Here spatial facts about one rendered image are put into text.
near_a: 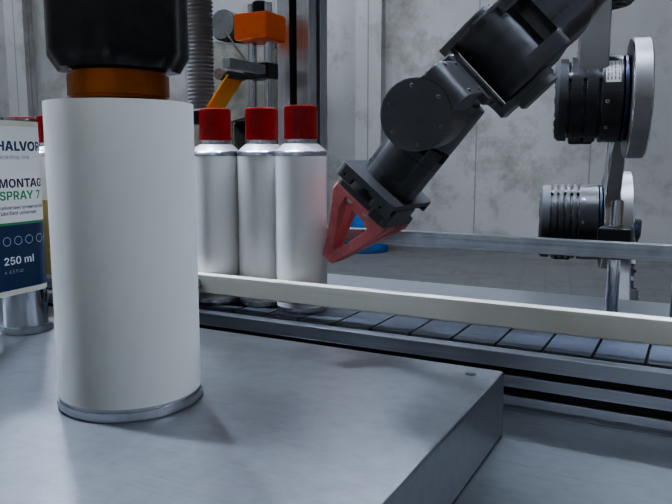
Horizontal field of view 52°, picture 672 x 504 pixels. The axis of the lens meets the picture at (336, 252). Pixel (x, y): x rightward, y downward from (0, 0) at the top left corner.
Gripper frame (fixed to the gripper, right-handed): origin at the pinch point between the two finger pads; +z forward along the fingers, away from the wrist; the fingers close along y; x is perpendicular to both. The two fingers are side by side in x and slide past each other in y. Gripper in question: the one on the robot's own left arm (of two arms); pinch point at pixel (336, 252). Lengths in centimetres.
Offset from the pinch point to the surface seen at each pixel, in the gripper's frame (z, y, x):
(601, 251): -16.6, -2.5, 18.2
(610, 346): -11.8, 1.1, 24.1
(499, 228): 149, -706, -83
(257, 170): -1.3, 2.3, -11.1
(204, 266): 10.2, 3.5, -9.4
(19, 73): 390, -577, -676
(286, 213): -0.6, 3.2, -5.4
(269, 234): 3.1, 1.6, -6.3
